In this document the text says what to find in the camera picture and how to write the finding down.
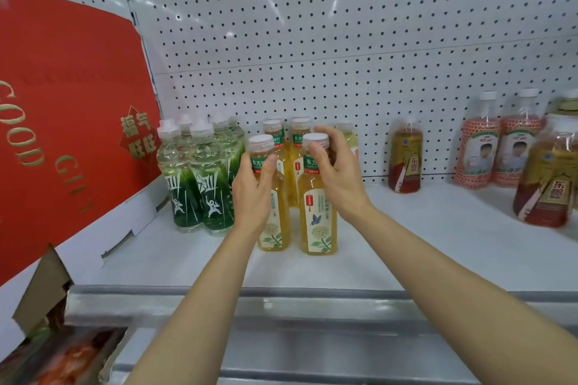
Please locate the person's right thumb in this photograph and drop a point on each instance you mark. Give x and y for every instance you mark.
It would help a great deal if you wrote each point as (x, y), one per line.
(314, 159)

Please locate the person's left forearm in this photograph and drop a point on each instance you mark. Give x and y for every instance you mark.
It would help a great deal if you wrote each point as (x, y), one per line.
(203, 308)

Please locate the white pegboard back panel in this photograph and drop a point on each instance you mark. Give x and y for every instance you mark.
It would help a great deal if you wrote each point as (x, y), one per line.
(343, 37)

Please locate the pink patterned drink bottle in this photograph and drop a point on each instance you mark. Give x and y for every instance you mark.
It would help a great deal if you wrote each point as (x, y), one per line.
(517, 150)
(477, 150)

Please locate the person's right forearm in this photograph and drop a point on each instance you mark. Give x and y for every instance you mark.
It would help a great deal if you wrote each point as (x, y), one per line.
(451, 290)

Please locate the person's left thumb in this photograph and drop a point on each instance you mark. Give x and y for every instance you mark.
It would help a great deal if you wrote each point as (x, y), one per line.
(271, 164)

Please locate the person's left hand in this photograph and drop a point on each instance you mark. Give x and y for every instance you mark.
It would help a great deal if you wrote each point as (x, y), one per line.
(250, 199)

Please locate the brown tea bottle gold label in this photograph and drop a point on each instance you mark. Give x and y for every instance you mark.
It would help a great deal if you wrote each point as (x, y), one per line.
(546, 181)
(405, 163)

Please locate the red gift box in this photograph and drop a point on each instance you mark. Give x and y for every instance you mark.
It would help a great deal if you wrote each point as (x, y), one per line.
(63, 127)

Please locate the green drink bottle white cap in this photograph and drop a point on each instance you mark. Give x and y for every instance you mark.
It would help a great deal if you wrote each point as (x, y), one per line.
(222, 132)
(178, 190)
(212, 195)
(185, 122)
(237, 134)

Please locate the yellow tea bottle white label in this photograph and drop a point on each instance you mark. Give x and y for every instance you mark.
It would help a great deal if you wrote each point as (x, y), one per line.
(276, 136)
(318, 222)
(275, 213)
(350, 139)
(299, 136)

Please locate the yellow-labelled bottle white cap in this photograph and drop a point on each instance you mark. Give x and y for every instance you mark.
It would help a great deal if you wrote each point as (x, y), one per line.
(566, 105)

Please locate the person's right hand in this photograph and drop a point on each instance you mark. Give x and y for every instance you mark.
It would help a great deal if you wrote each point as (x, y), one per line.
(343, 181)

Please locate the orange printed food packet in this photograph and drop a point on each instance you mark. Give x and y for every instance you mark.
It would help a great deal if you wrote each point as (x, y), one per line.
(58, 360)

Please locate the brown cardboard flap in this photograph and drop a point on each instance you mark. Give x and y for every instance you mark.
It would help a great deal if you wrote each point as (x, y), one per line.
(43, 290)

